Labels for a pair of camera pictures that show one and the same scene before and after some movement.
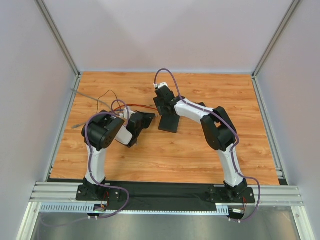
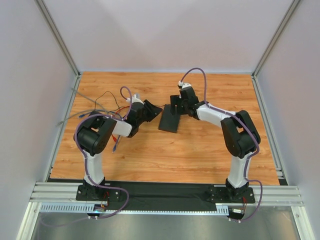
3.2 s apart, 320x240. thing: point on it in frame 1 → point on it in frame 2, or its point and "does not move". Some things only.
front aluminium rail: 64,192 does not move
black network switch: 169,123 does not move
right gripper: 165,110 → 177,105
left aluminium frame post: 62,43 does not move
